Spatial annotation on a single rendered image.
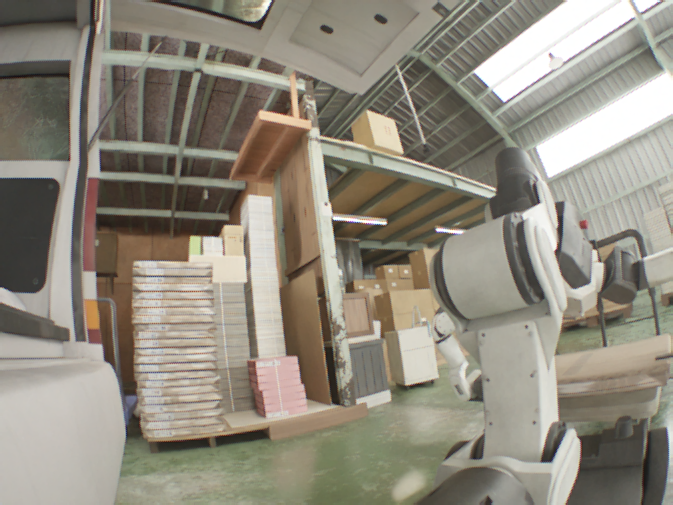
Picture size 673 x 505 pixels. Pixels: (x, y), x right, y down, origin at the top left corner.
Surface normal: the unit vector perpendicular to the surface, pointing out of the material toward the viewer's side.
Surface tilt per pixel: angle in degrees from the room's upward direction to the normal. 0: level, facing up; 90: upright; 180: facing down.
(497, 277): 108
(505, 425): 86
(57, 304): 90
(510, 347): 86
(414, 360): 90
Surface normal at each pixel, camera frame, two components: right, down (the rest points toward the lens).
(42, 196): 0.51, -0.29
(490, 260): -0.78, -0.08
